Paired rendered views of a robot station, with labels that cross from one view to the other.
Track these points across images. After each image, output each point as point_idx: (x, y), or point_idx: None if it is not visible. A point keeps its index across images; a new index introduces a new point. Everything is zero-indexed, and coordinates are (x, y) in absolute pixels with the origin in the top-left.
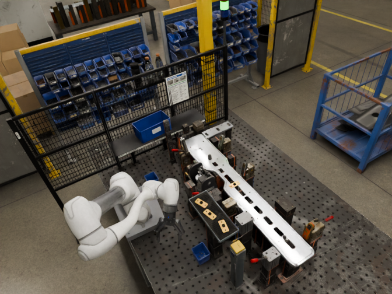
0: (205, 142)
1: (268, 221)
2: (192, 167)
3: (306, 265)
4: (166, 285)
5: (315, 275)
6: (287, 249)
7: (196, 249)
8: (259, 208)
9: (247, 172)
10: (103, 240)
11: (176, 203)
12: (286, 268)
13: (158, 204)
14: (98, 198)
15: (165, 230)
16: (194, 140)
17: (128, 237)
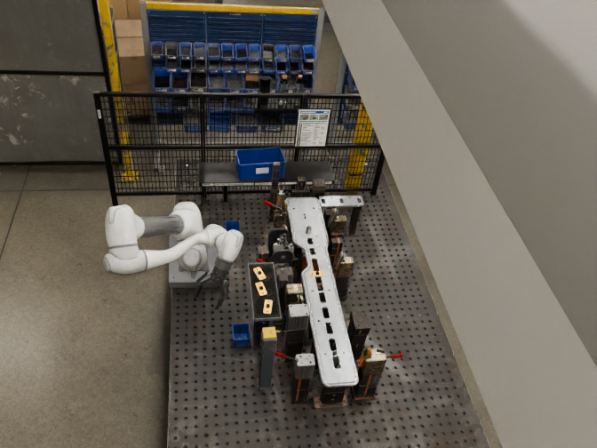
0: (314, 210)
1: (330, 332)
2: (274, 230)
3: (355, 403)
4: (187, 350)
5: (358, 417)
6: (329, 366)
7: (239, 329)
8: None
9: (340, 266)
10: (131, 259)
11: (231, 261)
12: (322, 390)
13: None
14: (148, 218)
15: (218, 294)
16: (304, 202)
17: (171, 281)
